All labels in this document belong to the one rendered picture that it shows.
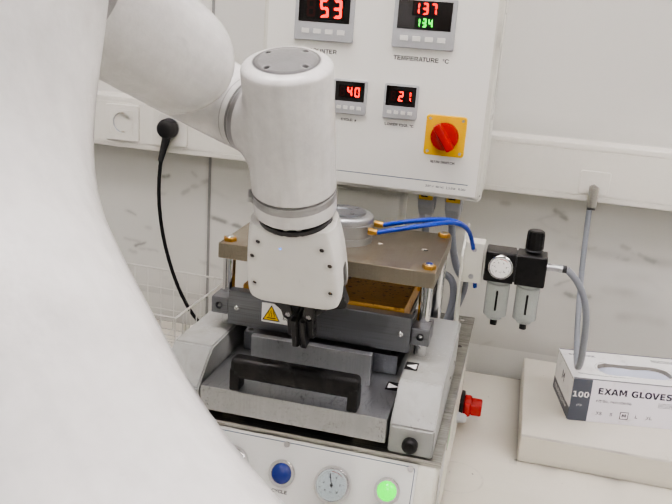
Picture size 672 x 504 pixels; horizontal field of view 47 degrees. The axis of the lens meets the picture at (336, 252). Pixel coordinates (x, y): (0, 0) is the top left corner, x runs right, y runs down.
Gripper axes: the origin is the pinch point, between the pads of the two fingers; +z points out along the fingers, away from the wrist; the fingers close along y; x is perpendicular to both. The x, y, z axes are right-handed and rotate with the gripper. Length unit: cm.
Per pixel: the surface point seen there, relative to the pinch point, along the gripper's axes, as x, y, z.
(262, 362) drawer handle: -3.6, -3.7, 3.0
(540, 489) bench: 13.2, 30.5, 36.8
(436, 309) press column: 20.5, 12.7, 12.1
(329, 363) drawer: 1.9, 2.5, 7.0
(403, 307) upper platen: 8.4, 10.0, 2.1
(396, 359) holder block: 5.9, 9.8, 8.5
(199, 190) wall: 59, -40, 23
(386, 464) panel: -7.7, 11.5, 11.2
